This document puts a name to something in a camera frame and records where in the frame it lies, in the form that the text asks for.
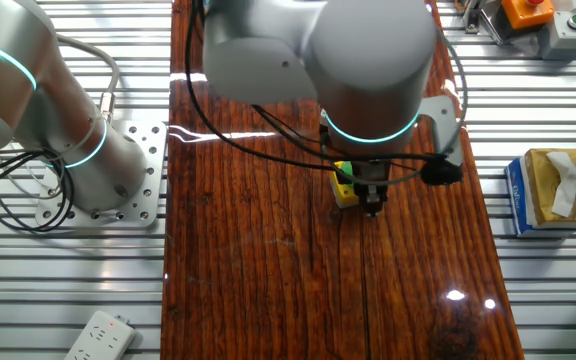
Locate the white power strip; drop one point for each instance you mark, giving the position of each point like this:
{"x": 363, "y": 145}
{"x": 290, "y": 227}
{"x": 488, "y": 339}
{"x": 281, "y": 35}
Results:
{"x": 100, "y": 337}

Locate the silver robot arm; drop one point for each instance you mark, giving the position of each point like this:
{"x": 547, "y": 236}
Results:
{"x": 368, "y": 65}

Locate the metal bracket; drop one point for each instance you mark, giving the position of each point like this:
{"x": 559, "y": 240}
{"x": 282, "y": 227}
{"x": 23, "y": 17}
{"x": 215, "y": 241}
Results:
{"x": 488, "y": 25}

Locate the grey box green button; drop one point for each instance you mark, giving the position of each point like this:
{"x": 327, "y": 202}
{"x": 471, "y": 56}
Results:
{"x": 565, "y": 37}

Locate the orange box red button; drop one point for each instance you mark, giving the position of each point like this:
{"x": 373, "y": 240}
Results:
{"x": 525, "y": 15}

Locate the yellow box green button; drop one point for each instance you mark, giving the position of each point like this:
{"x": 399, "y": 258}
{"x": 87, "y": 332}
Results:
{"x": 343, "y": 195}

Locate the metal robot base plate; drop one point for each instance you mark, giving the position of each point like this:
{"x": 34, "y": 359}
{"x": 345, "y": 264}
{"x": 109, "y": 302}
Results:
{"x": 148, "y": 150}

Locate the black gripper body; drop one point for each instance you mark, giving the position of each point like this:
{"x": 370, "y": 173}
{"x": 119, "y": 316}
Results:
{"x": 373, "y": 186}

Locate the gold and blue tissue box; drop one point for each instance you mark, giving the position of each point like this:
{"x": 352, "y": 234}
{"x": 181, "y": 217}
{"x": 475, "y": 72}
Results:
{"x": 558, "y": 200}

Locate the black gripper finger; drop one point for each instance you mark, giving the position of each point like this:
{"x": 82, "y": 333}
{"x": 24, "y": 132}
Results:
{"x": 378, "y": 206}
{"x": 364, "y": 204}

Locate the dark wooden board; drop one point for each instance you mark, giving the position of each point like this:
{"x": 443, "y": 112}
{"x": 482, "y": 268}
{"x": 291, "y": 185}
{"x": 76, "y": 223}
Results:
{"x": 268, "y": 260}

